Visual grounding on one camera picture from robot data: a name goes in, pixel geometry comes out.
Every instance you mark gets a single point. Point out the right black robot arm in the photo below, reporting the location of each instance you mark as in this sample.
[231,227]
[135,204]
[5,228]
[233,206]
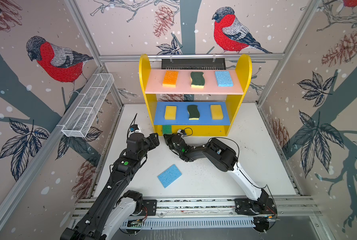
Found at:
[225,159]

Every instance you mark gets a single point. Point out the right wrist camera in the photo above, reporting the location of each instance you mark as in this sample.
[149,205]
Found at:
[182,133]

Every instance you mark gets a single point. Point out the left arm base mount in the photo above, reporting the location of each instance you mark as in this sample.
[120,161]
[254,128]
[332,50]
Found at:
[138,205]

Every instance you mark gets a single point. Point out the dark green scrub sponge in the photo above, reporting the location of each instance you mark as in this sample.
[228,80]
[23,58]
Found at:
[193,112]
[197,80]

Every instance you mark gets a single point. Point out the blue sponge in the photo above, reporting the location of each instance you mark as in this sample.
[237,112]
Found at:
[224,79]
[170,175]

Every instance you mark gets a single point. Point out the yellow shelf with coloured boards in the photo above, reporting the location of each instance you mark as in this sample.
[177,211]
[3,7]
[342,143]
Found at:
[151,85]

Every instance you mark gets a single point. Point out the black vent grille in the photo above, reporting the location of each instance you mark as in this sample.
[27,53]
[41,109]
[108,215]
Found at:
[193,64]

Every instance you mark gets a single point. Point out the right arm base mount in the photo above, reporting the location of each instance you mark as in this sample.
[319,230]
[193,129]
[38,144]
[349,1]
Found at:
[263,206]

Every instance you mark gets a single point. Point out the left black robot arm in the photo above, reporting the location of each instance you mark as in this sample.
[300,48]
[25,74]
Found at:
[91,226]

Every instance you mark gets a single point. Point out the green topped yellow sponge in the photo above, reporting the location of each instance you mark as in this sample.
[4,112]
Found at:
[166,130]

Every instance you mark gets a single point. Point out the dark green scrub sponge front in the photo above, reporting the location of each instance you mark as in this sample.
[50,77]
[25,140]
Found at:
[197,80]

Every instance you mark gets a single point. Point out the blue sponge front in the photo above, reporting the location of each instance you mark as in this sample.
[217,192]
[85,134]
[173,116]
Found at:
[170,175]

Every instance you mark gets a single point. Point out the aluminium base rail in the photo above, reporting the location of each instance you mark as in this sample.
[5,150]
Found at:
[225,207]

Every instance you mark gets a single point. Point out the white wire mesh basket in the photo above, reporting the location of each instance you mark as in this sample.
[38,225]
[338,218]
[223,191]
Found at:
[84,114]

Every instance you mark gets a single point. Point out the orange topped yellow sponge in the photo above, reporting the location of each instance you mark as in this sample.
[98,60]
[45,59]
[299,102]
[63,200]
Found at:
[170,79]

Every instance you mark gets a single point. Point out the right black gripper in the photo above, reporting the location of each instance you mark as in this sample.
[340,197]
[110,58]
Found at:
[168,141]

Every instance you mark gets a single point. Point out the yellow sponge front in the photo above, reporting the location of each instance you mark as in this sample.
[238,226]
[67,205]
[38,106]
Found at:
[217,112]

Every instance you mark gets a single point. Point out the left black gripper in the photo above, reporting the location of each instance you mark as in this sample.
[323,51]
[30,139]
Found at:
[153,140]

